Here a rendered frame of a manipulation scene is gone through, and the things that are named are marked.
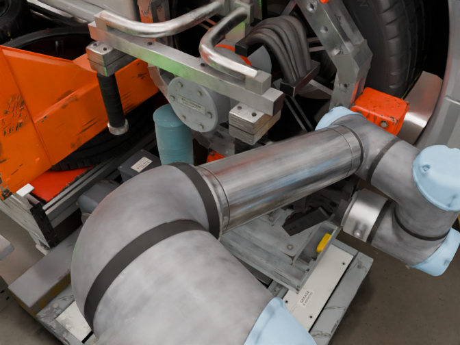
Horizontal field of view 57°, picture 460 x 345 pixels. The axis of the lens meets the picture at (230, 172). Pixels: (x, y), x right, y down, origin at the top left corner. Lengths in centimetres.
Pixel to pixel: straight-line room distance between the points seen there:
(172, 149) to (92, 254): 75
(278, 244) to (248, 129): 77
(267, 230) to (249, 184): 100
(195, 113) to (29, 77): 47
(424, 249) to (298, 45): 36
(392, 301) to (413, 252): 99
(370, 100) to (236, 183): 49
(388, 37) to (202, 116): 37
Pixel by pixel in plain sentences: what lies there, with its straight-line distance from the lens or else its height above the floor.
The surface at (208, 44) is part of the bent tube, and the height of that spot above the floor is 101.
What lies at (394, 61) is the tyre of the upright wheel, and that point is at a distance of 87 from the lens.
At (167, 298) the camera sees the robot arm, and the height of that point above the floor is 112.
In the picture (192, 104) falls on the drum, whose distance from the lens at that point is 86.
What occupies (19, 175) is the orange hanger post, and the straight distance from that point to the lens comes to 123.
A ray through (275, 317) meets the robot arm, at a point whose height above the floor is 111.
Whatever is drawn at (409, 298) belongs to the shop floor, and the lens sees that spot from 166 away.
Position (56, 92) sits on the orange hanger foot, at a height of 71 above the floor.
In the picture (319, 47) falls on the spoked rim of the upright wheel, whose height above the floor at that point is 91.
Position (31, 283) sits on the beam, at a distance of 156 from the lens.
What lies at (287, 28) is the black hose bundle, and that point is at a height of 104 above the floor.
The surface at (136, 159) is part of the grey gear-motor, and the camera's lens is 137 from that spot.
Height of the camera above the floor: 137
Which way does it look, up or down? 46 degrees down
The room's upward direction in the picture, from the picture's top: straight up
